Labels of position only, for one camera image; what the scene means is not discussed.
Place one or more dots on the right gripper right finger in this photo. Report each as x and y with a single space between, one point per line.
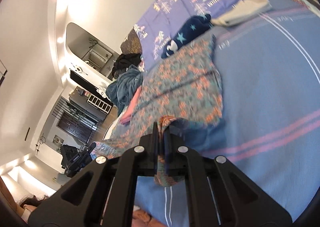
218 193

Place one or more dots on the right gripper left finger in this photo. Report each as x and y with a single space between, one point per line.
103 193

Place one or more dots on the floral teal orange garment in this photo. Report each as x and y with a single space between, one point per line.
182 92

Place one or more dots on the black clothes pile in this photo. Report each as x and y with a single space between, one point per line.
123 62

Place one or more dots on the white cube shelf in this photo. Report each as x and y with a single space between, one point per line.
99 104

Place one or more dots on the folded pink garment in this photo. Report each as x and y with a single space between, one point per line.
131 107

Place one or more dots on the blue striped blanket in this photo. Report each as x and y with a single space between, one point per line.
269 67

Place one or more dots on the teal fleece blanket pile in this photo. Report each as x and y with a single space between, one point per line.
121 91

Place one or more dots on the patterned brown pillow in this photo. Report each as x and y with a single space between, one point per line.
131 44

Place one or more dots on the navy star print garment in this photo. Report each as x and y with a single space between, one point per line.
190 30

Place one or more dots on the folded cream white garment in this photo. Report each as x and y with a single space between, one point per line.
244 10

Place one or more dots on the purple tree print bedsheet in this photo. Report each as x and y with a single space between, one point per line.
190 2

